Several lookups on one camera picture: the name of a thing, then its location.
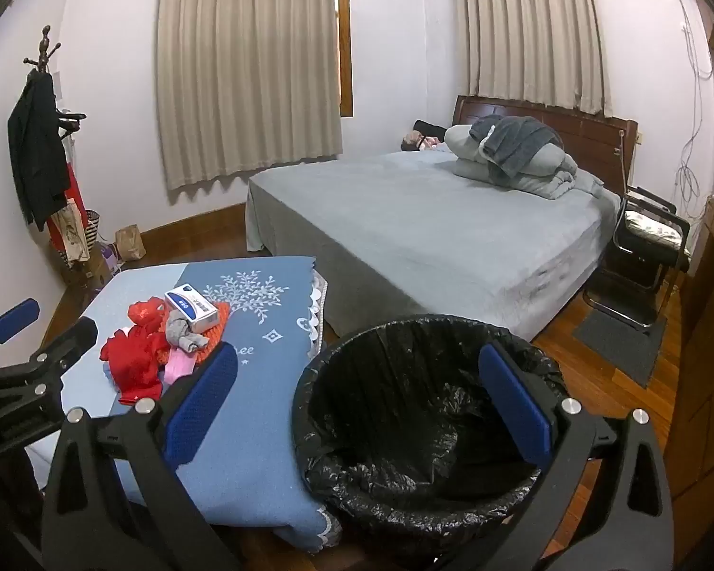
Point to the wide beige curtain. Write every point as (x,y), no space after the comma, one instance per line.
(244,71)

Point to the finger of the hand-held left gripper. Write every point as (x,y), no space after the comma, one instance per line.
(65,339)
(15,316)

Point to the grey sock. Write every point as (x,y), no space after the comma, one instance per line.
(184,333)

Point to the pink cloth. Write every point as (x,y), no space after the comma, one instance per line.
(183,366)

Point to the trash bin with black bag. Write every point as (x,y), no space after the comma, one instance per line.
(404,404)

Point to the grey floor mat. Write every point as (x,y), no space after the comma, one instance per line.
(619,345)

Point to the stuffed toy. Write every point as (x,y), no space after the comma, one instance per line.
(419,141)

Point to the wooden cabinet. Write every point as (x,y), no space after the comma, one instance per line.
(708,339)

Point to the beige tote bag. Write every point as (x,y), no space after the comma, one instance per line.
(71,232)

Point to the wooden coat rack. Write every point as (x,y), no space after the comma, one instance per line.
(43,50)

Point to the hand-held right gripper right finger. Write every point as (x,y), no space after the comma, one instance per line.
(514,398)

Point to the narrow beige curtain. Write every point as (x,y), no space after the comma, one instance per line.
(529,35)

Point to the patterned chair cushion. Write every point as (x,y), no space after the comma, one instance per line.
(651,229)

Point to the purple bag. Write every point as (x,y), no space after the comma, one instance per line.
(110,259)

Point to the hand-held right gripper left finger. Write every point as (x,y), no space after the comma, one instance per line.
(202,392)

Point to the white cardboard box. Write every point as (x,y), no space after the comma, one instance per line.
(191,308)

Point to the orange bubble wrap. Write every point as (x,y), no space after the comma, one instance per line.
(221,316)

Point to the blue tree-print tablecloth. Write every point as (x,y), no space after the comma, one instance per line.
(262,333)

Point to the wooden window frame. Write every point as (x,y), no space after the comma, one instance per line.
(345,41)

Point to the brown paper bag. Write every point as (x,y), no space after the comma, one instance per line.
(129,244)

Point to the black metal chair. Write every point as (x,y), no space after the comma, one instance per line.
(625,285)

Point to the bed with grey sheet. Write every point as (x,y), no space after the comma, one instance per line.
(422,232)

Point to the wooden headboard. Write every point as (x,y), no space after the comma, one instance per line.
(589,131)

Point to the folded grey bedding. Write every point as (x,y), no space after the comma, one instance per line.
(547,172)

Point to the black pillow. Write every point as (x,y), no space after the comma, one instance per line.
(431,128)

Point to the black coat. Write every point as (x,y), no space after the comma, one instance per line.
(33,143)

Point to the red plastic bag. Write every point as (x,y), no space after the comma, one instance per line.
(146,315)

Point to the striped basket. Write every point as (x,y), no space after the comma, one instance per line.
(93,226)

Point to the dark grey towel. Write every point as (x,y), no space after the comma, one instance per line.
(511,143)

